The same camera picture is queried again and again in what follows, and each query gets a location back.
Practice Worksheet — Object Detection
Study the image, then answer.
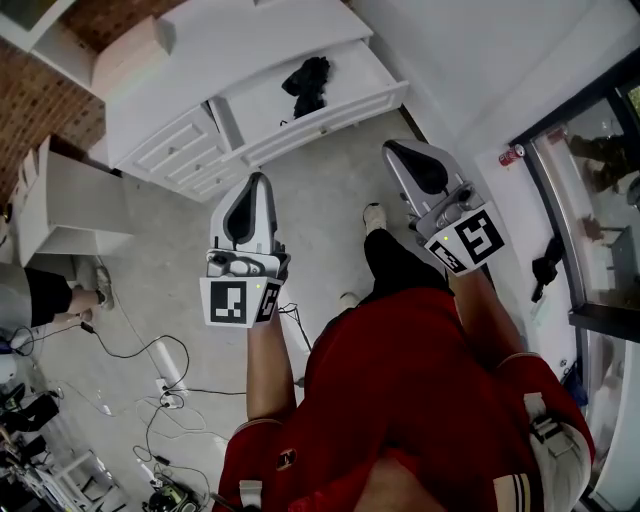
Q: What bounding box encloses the black framed window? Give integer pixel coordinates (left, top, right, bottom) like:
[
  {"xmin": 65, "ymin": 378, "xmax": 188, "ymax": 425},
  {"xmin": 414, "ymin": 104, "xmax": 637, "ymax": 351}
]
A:
[{"xmin": 508, "ymin": 74, "xmax": 640, "ymax": 347}]

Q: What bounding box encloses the white side table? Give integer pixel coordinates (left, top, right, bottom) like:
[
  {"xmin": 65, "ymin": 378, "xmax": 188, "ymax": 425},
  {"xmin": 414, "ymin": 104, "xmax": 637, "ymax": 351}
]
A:
[{"xmin": 13, "ymin": 136, "xmax": 135, "ymax": 268}]

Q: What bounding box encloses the black object on sill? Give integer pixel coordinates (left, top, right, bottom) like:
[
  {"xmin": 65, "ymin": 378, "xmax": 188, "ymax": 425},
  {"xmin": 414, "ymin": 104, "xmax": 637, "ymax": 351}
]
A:
[{"xmin": 530, "ymin": 236, "xmax": 567, "ymax": 304}]

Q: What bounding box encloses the white drawer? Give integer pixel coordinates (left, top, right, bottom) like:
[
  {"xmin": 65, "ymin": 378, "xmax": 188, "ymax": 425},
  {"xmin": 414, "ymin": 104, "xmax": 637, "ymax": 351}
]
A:
[{"xmin": 206, "ymin": 37, "xmax": 412, "ymax": 169}]

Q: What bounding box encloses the person's red shirt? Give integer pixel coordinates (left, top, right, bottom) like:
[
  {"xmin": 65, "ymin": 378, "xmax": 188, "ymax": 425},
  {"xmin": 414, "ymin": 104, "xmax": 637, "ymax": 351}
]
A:
[{"xmin": 212, "ymin": 287, "xmax": 597, "ymax": 512}]

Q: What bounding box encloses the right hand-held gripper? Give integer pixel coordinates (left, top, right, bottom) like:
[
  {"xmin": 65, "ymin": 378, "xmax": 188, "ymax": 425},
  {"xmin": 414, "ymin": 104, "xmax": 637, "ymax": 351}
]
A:
[{"xmin": 382, "ymin": 140, "xmax": 506, "ymax": 277}]

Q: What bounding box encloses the person's right forearm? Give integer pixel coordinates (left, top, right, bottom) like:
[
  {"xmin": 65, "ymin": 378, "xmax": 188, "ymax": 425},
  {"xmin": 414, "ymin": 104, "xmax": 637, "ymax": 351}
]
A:
[{"xmin": 447, "ymin": 268, "xmax": 529, "ymax": 374}]

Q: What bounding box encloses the person's black trouser leg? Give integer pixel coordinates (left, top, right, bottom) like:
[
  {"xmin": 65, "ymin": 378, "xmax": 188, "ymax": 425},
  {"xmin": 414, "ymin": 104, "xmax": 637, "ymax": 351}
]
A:
[{"xmin": 362, "ymin": 230, "xmax": 452, "ymax": 307}]

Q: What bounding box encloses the person's left forearm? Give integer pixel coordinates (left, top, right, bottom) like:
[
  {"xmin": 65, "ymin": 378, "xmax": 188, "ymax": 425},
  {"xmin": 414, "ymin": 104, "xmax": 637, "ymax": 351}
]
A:
[{"xmin": 244, "ymin": 316, "xmax": 302, "ymax": 424}]

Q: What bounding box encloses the pile of workshop equipment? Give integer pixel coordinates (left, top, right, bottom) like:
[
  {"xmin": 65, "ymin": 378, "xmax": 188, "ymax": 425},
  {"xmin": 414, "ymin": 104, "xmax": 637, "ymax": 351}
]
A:
[{"xmin": 0, "ymin": 379, "xmax": 117, "ymax": 512}]

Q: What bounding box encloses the white shelf unit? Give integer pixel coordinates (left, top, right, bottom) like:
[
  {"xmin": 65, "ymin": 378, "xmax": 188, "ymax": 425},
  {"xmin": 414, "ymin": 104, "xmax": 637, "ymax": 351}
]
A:
[{"xmin": 0, "ymin": 0, "xmax": 97, "ymax": 90}]

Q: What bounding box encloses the person's white backpack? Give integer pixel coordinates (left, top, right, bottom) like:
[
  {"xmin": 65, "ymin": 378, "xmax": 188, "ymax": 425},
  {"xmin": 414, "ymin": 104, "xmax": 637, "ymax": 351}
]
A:
[{"xmin": 523, "ymin": 391, "xmax": 597, "ymax": 512}]

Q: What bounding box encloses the black cloth item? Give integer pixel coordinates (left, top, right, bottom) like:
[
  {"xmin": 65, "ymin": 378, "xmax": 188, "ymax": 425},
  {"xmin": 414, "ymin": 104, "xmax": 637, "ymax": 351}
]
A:
[{"xmin": 279, "ymin": 55, "xmax": 332, "ymax": 122}]

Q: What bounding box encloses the red drink can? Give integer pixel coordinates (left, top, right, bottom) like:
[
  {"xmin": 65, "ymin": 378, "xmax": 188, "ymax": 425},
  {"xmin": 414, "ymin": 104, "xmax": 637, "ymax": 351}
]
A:
[{"xmin": 497, "ymin": 143, "xmax": 527, "ymax": 168}]

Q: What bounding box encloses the black floor cable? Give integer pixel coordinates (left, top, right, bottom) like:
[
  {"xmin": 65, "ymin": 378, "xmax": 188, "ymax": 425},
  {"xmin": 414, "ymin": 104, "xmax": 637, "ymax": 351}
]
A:
[{"xmin": 79, "ymin": 321, "xmax": 192, "ymax": 392}]

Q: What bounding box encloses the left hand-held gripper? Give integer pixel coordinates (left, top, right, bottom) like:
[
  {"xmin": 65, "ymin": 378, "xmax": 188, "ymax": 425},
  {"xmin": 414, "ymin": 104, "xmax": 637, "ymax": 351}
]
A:
[{"xmin": 199, "ymin": 172, "xmax": 293, "ymax": 332}]

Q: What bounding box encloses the pink flat box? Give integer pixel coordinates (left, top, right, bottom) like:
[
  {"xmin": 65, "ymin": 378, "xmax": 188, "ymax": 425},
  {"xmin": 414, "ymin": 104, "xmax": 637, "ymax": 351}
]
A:
[{"xmin": 91, "ymin": 14, "xmax": 175, "ymax": 97}]

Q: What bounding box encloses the white power strip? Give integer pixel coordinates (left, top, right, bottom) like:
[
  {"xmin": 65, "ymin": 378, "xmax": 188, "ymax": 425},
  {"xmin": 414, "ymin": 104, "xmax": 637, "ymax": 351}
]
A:
[{"xmin": 154, "ymin": 377, "xmax": 186, "ymax": 410}]

